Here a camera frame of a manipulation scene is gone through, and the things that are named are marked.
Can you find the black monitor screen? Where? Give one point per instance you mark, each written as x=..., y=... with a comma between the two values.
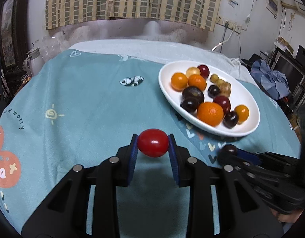
x=290, y=67

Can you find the dark purple plum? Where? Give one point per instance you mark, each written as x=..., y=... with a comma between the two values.
x=213, y=91

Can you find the orange fruit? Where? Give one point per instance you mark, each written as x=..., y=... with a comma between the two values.
x=243, y=113

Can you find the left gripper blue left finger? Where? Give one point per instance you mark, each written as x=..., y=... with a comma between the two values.
x=131, y=158

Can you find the yellow-green small fruit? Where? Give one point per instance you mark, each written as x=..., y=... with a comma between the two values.
x=214, y=78

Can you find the teal printed table cloth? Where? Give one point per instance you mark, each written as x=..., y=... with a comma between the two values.
x=82, y=107

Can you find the striped checked curtain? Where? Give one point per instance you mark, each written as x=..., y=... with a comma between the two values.
x=199, y=13

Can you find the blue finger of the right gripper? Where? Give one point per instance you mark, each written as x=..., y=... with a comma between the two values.
x=249, y=157

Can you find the orange mandarin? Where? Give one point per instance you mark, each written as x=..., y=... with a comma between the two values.
x=210, y=113

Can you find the wall socket strip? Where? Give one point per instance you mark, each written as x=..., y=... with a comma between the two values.
x=228, y=24

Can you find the small red plum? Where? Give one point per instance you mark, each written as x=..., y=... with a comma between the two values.
x=204, y=71

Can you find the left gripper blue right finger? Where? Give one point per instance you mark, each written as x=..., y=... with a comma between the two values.
x=175, y=160

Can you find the small orange tangerine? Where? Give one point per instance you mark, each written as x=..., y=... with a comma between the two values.
x=197, y=81

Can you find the small orange kumquat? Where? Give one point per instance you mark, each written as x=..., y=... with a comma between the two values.
x=179, y=81

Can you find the dark small plum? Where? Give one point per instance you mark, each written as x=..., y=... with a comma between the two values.
x=190, y=104

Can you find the large red plum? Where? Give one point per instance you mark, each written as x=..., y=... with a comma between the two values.
x=224, y=102

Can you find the dark wrinkled passion fruit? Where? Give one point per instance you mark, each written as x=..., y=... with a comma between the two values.
x=194, y=92

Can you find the brown russet round fruit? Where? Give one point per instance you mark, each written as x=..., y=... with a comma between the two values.
x=225, y=89

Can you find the dark framed picture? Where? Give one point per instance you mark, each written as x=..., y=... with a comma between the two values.
x=8, y=54

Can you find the blue clothes pile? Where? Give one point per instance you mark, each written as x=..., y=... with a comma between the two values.
x=273, y=81

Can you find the white kettle jug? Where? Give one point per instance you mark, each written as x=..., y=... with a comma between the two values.
x=34, y=62

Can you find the yellow spotted small fruit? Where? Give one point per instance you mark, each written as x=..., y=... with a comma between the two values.
x=192, y=71

